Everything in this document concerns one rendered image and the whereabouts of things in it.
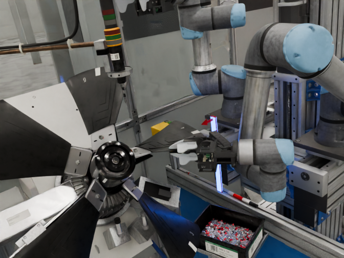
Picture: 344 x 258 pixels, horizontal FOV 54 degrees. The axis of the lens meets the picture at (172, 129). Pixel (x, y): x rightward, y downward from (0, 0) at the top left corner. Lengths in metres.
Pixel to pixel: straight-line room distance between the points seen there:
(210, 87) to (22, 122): 0.90
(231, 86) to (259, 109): 0.55
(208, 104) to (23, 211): 1.50
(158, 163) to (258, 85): 1.18
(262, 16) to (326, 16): 3.80
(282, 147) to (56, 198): 0.67
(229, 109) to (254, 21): 3.62
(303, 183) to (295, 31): 0.62
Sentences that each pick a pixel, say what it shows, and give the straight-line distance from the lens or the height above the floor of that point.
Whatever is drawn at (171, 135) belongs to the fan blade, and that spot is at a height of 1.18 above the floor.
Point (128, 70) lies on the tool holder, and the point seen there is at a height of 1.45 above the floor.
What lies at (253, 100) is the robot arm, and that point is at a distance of 1.05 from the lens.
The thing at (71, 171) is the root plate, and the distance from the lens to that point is 1.03.
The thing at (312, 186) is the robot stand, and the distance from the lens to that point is 1.32.
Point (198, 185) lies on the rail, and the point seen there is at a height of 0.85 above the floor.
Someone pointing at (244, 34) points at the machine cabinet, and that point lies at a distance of 5.08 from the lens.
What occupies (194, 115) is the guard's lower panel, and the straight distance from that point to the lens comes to 2.19.
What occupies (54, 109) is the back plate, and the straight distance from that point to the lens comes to 1.32.
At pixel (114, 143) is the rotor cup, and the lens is 0.99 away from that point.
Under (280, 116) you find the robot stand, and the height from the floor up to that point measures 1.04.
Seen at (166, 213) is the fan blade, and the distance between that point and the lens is 1.06.
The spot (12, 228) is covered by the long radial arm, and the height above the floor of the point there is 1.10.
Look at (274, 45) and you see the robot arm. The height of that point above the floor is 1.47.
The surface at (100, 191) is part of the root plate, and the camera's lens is 1.01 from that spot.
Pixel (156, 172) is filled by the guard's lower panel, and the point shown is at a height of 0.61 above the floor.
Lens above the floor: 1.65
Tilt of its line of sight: 23 degrees down
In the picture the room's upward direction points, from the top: 8 degrees counter-clockwise
